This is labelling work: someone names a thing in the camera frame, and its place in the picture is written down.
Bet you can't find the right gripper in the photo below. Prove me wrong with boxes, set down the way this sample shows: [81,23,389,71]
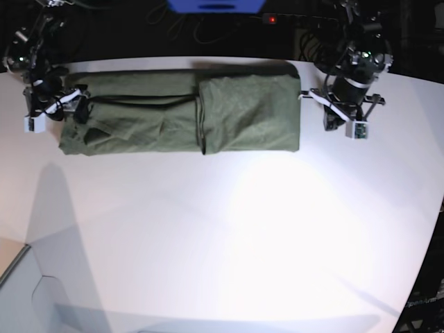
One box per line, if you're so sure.
[23,85,90,123]

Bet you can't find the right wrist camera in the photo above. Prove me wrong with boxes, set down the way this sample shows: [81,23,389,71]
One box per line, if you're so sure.
[24,113,46,133]

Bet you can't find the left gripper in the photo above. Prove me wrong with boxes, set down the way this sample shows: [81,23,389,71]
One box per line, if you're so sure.
[298,78,386,131]

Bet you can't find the green t-shirt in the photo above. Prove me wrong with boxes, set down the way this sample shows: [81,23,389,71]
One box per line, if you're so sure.
[59,62,301,156]

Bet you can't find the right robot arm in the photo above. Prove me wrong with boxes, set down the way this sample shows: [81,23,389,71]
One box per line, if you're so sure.
[3,1,89,133]

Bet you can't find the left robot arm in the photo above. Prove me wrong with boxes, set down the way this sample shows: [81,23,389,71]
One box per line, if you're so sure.
[299,1,393,139]

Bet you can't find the grey floor cables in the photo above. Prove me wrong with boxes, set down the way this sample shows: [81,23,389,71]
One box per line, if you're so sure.
[145,3,247,45]

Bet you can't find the blue box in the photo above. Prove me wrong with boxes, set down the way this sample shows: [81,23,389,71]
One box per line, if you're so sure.
[167,0,266,14]

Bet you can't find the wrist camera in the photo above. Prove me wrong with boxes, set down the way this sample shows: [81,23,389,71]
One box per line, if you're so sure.
[24,113,46,133]
[345,120,368,139]

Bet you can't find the black power strip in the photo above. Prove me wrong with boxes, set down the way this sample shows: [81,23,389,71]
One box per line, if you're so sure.
[261,12,339,29]

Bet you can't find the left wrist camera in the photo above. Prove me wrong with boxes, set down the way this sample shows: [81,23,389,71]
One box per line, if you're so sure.
[345,120,368,139]

